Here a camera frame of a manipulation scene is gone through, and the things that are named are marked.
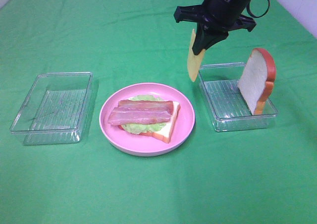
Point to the yellow cheese slice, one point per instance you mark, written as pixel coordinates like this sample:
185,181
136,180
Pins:
194,61

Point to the clear plastic tray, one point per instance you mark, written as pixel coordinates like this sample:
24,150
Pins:
227,109
55,109

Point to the pink round plate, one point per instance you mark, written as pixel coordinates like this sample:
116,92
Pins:
146,146

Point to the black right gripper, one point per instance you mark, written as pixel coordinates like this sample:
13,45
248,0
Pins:
209,29

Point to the bacon strip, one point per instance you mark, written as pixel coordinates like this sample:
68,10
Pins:
146,104
123,115

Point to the left clear plastic tray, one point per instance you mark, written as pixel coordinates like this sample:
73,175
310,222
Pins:
55,109

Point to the green lettuce leaf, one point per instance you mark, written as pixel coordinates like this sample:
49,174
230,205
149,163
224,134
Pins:
136,128

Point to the toast bread slice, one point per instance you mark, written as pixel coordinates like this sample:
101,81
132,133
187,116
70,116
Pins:
166,132
257,81

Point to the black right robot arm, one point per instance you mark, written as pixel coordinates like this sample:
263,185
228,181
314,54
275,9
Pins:
225,9

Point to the right clear plastic tray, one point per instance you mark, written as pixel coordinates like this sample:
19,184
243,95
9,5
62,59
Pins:
227,109

